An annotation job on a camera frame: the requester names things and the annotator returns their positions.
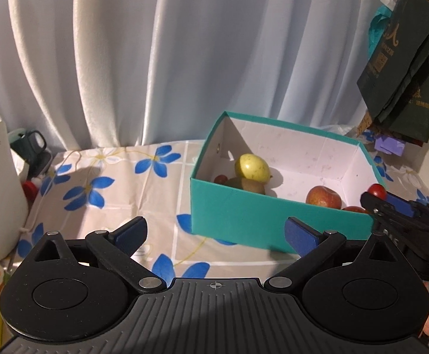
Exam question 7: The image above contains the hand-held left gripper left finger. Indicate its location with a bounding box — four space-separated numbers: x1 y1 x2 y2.
17 217 166 293

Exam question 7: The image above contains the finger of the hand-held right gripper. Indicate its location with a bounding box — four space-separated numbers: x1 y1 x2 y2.
384 192 423 217
360 191 389 222

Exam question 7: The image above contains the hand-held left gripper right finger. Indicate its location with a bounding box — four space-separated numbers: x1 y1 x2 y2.
264 217 409 293

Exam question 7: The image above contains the red apple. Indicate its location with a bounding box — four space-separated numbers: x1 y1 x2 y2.
305 186 342 208

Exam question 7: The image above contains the teal cardboard box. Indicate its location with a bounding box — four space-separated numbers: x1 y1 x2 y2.
190 111 388 255

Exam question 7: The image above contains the brown kiwi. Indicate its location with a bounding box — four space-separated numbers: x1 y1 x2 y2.
227 177 266 195

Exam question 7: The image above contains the large yellow pear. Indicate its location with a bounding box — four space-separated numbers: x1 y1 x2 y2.
234 154 273 182

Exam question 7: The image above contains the blue floral tablecloth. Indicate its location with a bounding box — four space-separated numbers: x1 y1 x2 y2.
0 139 429 288

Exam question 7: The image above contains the purple paper item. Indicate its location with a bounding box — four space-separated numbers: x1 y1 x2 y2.
374 135 407 156

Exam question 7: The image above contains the small red object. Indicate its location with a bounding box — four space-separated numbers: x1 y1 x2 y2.
22 181 40 204

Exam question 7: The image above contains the dark green mug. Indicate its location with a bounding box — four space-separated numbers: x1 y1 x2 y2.
9 129 47 172

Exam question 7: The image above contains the teal plastic bag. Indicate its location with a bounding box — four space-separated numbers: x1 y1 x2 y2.
368 3 397 60

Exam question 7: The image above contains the white curtain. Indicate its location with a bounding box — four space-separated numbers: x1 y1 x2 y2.
0 0 397 149

